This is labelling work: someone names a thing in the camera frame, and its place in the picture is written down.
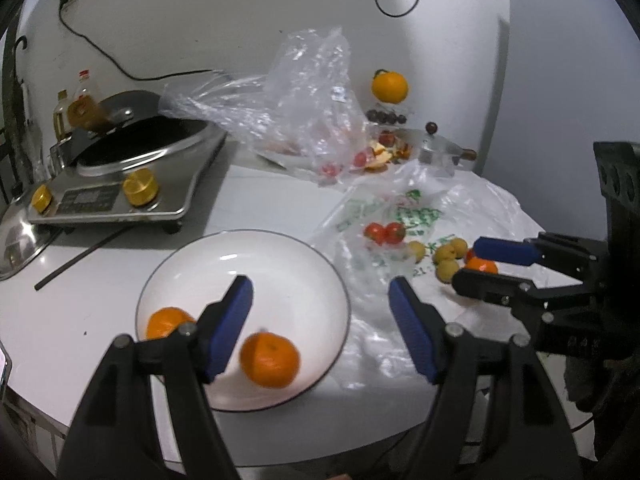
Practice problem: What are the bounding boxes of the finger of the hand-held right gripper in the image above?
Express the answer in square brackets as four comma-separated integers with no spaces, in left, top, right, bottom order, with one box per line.
[451,267,591,326]
[472,232,608,281]

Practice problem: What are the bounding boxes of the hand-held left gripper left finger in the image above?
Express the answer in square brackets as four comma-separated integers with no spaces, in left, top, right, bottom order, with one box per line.
[57,274,254,480]

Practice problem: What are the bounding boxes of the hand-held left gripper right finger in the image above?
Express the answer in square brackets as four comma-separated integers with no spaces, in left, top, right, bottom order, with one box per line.
[388,276,583,480]

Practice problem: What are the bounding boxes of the orange tangerine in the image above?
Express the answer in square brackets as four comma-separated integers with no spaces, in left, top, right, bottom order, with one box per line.
[239,332,301,389]
[465,256,499,276]
[146,307,197,341]

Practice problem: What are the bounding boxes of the white green-printed plastic bag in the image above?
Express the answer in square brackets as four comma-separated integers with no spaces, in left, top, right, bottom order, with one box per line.
[310,160,546,391]

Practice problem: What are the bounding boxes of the white round plate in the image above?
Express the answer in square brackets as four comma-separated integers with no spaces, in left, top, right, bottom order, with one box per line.
[135,230,351,413]

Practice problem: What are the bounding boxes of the steel pot with brown knob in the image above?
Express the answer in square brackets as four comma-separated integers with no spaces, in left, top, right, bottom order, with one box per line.
[417,121,478,178]

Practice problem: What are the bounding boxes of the orange peel pieces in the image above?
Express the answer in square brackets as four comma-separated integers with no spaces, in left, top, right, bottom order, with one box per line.
[370,142,414,173]

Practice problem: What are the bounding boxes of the black chopstick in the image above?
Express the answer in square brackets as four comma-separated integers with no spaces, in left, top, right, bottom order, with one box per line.
[34,227,133,291]

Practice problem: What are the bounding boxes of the row of dark berries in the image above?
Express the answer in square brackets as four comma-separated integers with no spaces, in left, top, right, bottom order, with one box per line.
[366,109,407,125]

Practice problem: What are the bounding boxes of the steel induction cooker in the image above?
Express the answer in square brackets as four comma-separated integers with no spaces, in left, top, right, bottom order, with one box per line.
[26,122,228,234]

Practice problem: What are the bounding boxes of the large orange with stem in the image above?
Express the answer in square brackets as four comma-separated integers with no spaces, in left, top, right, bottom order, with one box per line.
[371,69,409,105]

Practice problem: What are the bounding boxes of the steel pot lid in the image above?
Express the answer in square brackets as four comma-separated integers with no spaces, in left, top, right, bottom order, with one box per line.
[0,197,61,281]

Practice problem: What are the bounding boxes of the clear plastic bag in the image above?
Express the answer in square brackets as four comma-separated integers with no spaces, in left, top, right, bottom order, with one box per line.
[159,27,373,188]

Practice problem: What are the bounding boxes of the yellow oil bottle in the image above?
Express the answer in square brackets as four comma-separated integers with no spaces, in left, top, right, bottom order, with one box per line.
[53,91,73,141]

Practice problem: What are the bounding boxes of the red-capped sauce bottle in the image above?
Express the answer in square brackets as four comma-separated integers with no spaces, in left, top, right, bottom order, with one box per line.
[75,70,96,103]

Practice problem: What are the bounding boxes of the black metal rack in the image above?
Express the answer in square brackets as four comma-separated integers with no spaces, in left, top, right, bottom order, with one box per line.
[0,35,76,201]

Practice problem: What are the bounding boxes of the black cooker power cable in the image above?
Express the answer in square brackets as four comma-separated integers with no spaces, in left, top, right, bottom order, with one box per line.
[58,5,226,82]

